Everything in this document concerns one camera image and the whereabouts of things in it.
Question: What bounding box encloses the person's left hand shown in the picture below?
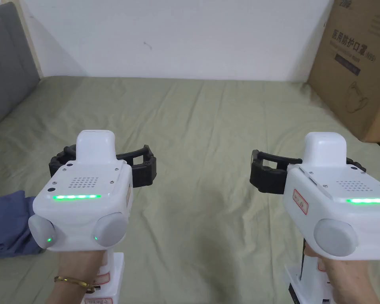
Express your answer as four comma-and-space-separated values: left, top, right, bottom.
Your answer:
55, 249, 106, 288

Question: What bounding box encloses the dark blue garment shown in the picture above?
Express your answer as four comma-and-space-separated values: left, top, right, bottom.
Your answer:
0, 190, 48, 261

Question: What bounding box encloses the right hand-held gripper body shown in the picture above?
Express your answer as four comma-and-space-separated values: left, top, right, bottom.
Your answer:
283, 132, 380, 304

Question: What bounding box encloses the person's right hand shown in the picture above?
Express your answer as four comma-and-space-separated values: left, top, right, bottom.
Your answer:
304, 245, 380, 304

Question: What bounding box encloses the person's left forearm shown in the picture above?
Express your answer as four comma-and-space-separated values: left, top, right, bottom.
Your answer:
44, 278, 95, 304

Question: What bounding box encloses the bed with pale green sheet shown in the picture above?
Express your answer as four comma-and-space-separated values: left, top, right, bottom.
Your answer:
0, 75, 380, 304

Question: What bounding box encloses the brown cardboard carton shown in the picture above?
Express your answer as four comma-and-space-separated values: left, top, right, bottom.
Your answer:
308, 0, 380, 143

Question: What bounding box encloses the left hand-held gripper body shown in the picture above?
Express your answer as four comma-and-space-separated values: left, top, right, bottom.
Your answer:
28, 129, 133, 304

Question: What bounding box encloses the grey padded headboard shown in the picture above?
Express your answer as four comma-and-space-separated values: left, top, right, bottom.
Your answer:
0, 1, 40, 132

